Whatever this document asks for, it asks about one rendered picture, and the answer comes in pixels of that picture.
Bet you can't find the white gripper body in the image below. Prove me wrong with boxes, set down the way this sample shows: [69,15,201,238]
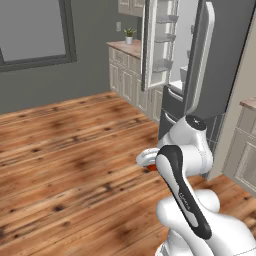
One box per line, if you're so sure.
[135,148,160,168]

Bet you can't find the grey fridge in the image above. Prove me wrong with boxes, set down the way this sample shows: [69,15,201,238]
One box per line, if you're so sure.
[157,0,256,154]

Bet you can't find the grey fridge door with shelves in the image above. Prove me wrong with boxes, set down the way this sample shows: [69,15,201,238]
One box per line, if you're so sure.
[140,0,181,92]

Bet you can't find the cream base cupboards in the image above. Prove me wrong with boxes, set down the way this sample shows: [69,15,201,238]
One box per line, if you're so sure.
[106,39,164,124]

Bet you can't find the cream cupboard with wooden top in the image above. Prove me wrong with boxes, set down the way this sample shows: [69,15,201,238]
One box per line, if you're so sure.
[222,97,256,195]

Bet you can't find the small potted green plant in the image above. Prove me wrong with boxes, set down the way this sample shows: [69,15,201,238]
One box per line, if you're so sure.
[123,27,138,46]

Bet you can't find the grey framed window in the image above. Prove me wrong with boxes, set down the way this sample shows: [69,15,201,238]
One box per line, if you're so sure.
[0,0,78,73]

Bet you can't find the cream wall cupboards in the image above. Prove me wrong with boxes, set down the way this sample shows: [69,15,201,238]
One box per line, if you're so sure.
[117,0,145,18]

